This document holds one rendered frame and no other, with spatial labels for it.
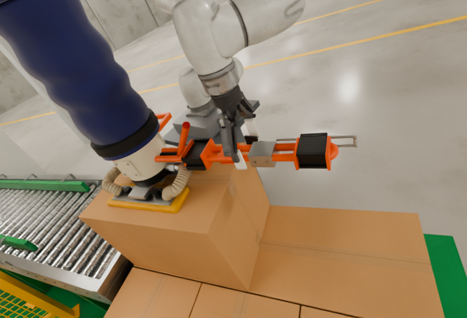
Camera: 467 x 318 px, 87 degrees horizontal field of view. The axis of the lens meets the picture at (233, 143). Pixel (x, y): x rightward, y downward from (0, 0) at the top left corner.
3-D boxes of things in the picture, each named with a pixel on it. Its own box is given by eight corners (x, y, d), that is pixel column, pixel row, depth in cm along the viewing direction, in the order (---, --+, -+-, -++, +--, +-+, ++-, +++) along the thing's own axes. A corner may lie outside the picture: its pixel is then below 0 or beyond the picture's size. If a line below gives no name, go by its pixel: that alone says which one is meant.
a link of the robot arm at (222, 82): (190, 78, 56) (201, 101, 60) (225, 71, 52) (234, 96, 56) (206, 61, 63) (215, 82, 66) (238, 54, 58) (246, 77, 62)
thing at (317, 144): (295, 170, 63) (292, 156, 61) (299, 151, 68) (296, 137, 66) (331, 171, 60) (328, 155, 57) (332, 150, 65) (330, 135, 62)
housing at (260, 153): (251, 168, 70) (246, 157, 68) (257, 152, 75) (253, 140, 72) (274, 168, 67) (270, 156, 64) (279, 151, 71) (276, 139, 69)
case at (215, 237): (134, 265, 120) (77, 216, 97) (174, 198, 147) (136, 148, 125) (248, 291, 93) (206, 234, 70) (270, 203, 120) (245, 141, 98)
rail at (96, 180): (8, 190, 268) (-7, 178, 257) (13, 186, 271) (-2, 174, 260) (179, 199, 166) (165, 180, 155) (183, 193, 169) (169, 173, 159)
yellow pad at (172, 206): (108, 205, 96) (100, 198, 93) (124, 186, 103) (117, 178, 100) (176, 214, 80) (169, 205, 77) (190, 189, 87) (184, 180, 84)
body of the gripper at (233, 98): (217, 81, 65) (228, 110, 71) (203, 98, 60) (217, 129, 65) (242, 77, 62) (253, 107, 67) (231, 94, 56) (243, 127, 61)
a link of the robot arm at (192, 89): (186, 102, 162) (171, 71, 150) (211, 90, 164) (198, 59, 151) (190, 111, 149) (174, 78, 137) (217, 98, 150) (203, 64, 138)
